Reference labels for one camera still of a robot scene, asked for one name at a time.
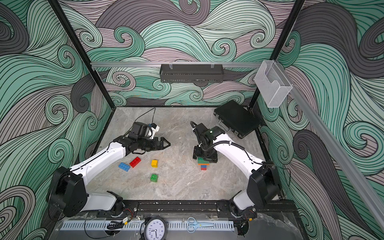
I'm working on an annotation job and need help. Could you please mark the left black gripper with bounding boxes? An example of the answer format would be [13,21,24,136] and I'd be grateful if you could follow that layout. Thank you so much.
[137,137,171,151]

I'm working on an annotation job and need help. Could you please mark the green long lego brick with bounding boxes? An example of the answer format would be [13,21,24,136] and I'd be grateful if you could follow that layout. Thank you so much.
[198,158,210,164]

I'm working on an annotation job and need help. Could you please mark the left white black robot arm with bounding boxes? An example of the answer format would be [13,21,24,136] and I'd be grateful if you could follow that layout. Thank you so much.
[46,136,171,217]

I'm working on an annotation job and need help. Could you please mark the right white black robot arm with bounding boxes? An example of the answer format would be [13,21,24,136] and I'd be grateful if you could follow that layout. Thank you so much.
[190,121,281,214]

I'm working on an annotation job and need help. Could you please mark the yellow square lego brick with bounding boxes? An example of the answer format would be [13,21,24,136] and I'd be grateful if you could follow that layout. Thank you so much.
[151,160,158,168]

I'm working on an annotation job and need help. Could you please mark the red long lego brick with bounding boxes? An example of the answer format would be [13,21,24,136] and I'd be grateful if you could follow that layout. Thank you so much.
[129,157,141,168]

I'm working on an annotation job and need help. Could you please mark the green square lego brick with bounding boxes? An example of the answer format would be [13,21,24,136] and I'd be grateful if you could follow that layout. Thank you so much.
[150,174,159,183]

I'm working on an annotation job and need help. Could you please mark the light blue lego brick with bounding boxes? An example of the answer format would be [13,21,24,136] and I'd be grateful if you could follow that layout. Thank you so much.
[118,163,131,172]

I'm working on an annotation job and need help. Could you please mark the black briefcase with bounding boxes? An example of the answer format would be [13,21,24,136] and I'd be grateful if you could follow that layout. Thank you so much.
[214,100,261,139]

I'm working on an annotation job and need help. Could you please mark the light blue scissors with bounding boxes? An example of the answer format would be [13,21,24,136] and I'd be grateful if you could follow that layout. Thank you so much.
[187,217,215,233]

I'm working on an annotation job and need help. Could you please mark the white analog clock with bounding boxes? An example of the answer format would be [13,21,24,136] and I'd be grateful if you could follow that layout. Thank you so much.
[144,217,168,240]

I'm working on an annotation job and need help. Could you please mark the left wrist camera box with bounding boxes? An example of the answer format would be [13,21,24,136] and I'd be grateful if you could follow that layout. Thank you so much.
[130,122,160,139]

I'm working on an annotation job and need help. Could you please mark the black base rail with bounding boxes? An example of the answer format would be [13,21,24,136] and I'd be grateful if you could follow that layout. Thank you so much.
[77,199,298,218]

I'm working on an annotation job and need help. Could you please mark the white slotted cable duct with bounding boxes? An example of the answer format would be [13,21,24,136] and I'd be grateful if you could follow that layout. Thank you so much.
[60,221,235,232]

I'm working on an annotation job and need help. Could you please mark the aluminium back rail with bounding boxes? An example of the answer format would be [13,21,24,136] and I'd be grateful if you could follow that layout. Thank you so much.
[91,61,262,69]

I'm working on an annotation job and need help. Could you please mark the aluminium rail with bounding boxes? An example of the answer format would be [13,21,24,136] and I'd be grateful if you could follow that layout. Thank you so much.
[91,61,262,69]
[275,61,384,232]

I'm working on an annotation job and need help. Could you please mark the clear plastic wall holder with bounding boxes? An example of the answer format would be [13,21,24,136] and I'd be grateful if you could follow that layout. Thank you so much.
[254,60,293,108]

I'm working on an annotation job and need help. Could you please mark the aluminium right rail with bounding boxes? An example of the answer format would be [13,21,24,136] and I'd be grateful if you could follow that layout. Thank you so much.
[275,61,384,232]

